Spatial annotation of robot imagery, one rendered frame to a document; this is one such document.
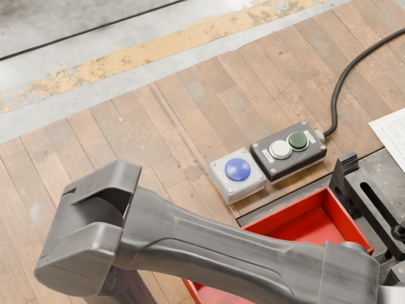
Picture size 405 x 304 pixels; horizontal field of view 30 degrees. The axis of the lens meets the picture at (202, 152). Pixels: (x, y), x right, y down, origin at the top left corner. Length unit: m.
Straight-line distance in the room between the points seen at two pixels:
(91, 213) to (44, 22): 1.99
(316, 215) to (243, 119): 0.21
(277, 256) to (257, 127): 0.60
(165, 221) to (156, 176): 0.55
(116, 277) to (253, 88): 0.63
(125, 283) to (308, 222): 0.46
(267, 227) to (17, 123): 1.40
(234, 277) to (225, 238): 0.03
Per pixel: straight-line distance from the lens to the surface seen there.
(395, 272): 1.07
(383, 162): 1.26
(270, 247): 0.68
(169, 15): 2.65
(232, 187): 1.16
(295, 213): 1.15
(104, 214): 0.71
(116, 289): 0.75
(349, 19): 1.44
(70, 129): 1.26
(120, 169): 0.67
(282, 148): 1.19
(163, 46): 2.55
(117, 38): 2.58
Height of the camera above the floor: 1.92
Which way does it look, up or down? 57 degrees down
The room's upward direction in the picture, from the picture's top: 3 degrees clockwise
